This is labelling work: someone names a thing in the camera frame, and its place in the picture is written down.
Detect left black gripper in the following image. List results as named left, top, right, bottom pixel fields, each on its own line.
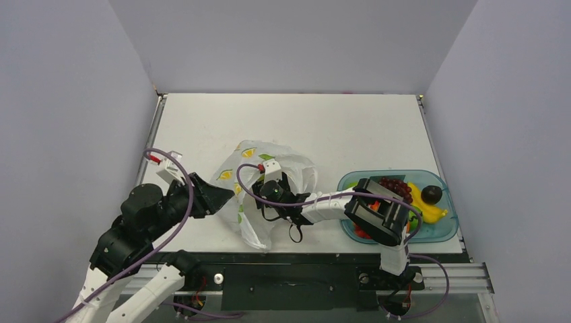
left=149, top=170, right=235, bottom=239

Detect white plastic bag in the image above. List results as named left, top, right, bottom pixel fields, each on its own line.
left=210, top=140, right=318, bottom=251

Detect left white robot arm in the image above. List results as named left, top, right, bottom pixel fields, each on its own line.
left=60, top=173, right=234, bottom=322

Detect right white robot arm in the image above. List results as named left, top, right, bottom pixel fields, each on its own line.
left=246, top=178, right=422, bottom=287

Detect fake purple grapes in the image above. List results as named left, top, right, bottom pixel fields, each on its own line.
left=379, top=177, right=413, bottom=204

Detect fake dark plum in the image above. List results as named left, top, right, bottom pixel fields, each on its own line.
left=421, top=185, right=443, bottom=205

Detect fake yellow banana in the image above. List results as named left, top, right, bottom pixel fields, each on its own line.
left=407, top=182, right=448, bottom=224

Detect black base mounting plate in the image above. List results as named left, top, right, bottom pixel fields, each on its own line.
left=173, top=252, right=425, bottom=312

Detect teal plastic tray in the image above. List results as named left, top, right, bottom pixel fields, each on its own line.
left=337, top=170, right=459, bottom=244

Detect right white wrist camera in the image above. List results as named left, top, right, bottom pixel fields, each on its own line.
left=259, top=159, right=282, bottom=183

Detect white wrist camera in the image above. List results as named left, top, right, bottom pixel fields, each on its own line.
left=148, top=154, right=185, bottom=184
left=259, top=159, right=282, bottom=183

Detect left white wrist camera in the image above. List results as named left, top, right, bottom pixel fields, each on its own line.
left=148, top=154, right=185, bottom=184

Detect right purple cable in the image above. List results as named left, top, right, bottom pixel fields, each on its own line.
left=235, top=163, right=450, bottom=320

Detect purple cable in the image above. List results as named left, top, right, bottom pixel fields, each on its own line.
left=53, top=147, right=195, bottom=323
left=235, top=163, right=450, bottom=320

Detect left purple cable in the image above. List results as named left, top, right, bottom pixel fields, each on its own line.
left=53, top=147, right=195, bottom=323

